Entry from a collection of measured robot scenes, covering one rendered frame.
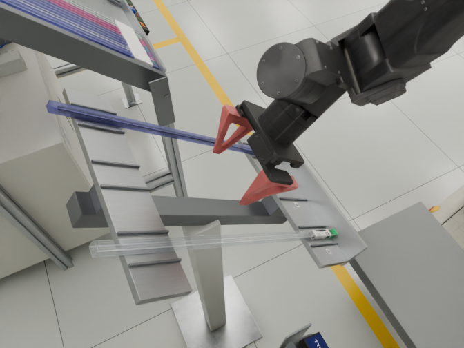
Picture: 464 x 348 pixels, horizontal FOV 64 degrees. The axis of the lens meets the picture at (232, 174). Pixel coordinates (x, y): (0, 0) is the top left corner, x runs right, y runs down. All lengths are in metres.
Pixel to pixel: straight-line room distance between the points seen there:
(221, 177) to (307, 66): 1.33
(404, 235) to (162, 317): 0.89
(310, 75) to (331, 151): 1.46
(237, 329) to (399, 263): 0.69
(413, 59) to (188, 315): 1.21
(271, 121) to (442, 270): 0.62
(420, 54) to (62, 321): 1.42
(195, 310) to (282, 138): 1.05
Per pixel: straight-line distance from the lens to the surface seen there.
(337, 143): 1.87
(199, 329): 1.43
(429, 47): 0.41
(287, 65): 0.39
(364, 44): 0.44
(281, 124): 0.47
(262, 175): 0.46
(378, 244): 0.94
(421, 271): 0.95
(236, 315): 1.43
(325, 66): 0.39
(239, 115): 0.53
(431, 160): 1.97
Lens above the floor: 1.41
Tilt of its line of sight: 56 degrees down
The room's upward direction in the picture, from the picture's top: straight up
